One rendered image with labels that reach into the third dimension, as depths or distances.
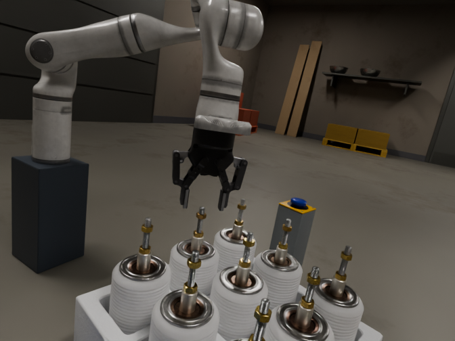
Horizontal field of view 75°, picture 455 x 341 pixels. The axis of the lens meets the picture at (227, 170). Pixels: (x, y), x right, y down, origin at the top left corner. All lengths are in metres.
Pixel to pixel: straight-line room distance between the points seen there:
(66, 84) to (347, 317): 0.84
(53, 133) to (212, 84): 0.53
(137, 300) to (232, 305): 0.15
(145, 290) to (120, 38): 0.59
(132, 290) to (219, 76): 0.36
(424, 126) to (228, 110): 6.64
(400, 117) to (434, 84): 0.80
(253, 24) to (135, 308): 0.48
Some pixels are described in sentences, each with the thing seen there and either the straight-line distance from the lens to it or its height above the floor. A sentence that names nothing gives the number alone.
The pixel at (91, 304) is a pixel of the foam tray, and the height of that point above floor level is 0.18.
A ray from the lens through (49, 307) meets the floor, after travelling 0.88.
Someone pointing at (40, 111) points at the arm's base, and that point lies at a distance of 0.91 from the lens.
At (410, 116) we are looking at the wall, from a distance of 7.04.
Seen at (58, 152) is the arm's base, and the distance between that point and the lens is 0.92.
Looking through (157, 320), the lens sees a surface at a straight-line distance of 0.45.
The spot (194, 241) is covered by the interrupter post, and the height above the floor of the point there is 0.27.
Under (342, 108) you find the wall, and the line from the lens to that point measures 7.14.
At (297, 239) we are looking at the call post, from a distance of 0.76.
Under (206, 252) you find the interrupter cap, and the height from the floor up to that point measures 0.25.
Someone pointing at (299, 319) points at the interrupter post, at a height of 0.26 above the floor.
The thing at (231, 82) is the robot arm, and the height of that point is 0.57.
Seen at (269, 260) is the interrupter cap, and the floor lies 0.25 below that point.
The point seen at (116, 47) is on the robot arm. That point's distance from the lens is 0.83.
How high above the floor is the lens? 0.54
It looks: 13 degrees down
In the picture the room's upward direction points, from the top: 10 degrees clockwise
